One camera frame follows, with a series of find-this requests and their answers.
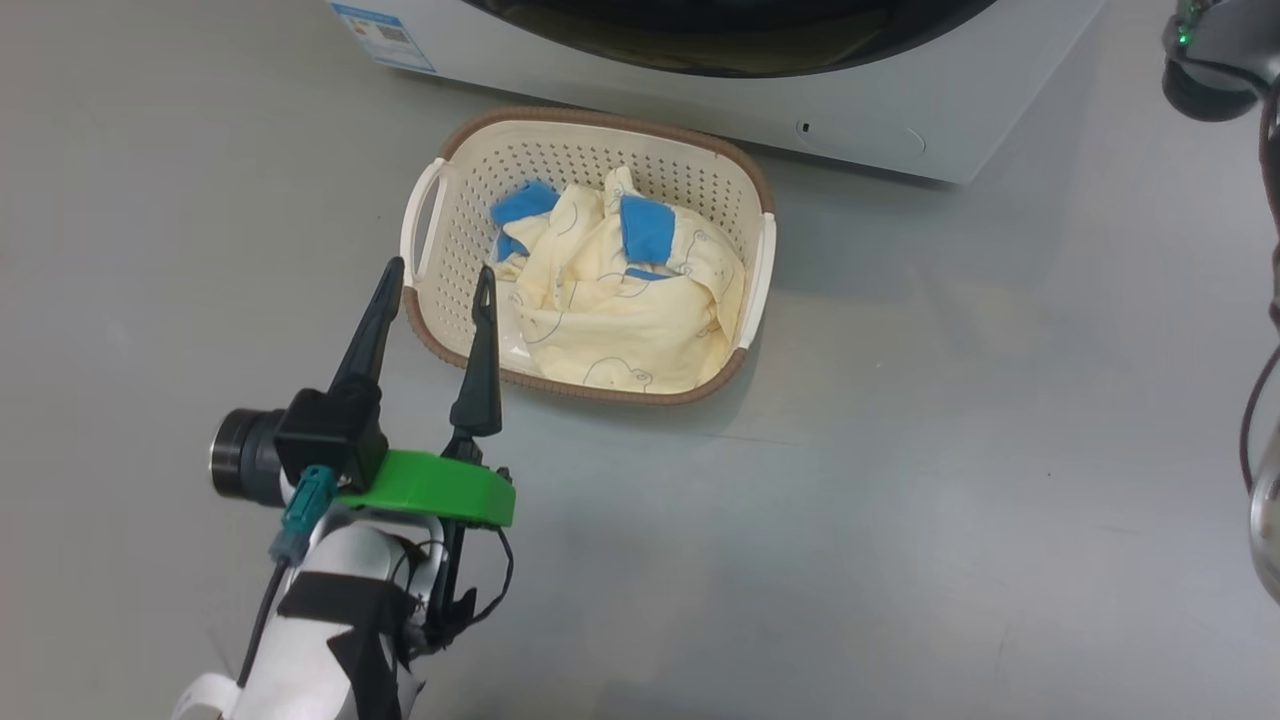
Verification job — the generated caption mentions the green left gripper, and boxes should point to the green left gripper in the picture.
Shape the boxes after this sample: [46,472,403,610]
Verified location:
[328,256,517,529]

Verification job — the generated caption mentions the pale yellow garment blue patches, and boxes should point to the pale yellow garment blue patches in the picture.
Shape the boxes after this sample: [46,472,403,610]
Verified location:
[487,165,748,396]

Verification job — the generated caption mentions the cream perforated laundry basket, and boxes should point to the cream perforated laundry basket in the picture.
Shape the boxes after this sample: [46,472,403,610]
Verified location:
[398,107,778,406]

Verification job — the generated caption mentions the white washing machine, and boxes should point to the white washing machine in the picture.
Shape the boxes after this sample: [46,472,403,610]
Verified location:
[328,0,1106,186]

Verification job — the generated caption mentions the blue energy label sticker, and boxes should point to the blue energy label sticker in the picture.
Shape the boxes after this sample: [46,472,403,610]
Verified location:
[330,0,438,74]

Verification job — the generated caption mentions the teal left camera cable connector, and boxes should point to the teal left camera cable connector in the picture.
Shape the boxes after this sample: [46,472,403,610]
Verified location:
[268,465,338,566]

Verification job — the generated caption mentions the thin black left gripper cable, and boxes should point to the thin black left gripper cable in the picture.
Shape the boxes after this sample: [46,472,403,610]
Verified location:
[390,522,516,653]

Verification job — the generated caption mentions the thin black left camera cable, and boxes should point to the thin black left camera cable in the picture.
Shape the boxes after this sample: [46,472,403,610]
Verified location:
[237,560,291,691]

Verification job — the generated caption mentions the thin dark right arm cable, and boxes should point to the thin dark right arm cable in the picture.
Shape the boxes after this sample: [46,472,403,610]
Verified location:
[1240,90,1280,493]

